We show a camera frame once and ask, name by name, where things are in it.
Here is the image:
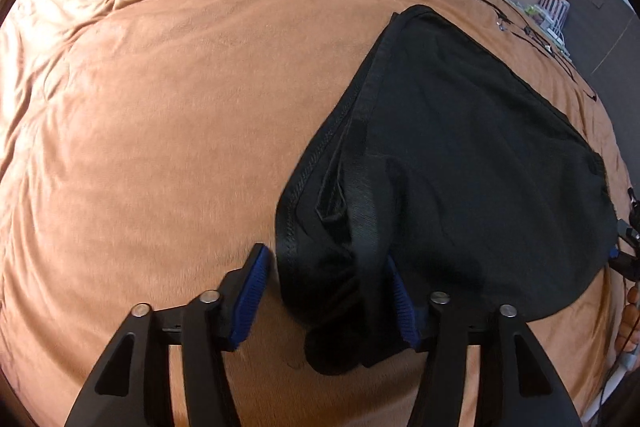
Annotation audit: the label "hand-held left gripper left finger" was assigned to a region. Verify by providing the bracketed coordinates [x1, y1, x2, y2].
[64, 243, 273, 427]

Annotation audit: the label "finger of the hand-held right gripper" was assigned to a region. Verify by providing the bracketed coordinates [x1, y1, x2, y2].
[616, 218, 640, 244]
[606, 244, 640, 280]

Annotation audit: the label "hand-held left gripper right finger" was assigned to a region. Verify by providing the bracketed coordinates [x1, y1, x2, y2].
[385, 254, 583, 427]

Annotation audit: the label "black pants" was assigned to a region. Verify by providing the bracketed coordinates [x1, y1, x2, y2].
[276, 4, 617, 376]

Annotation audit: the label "person's right hand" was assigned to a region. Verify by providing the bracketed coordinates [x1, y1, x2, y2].
[617, 284, 640, 358]

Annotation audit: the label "brown blanket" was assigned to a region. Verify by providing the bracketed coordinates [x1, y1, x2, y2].
[0, 0, 636, 427]

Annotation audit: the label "striped gift bag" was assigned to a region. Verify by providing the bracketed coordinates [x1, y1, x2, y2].
[537, 0, 571, 30]

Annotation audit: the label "black earphone cable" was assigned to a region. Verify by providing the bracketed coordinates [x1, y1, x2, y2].
[442, 0, 598, 102]

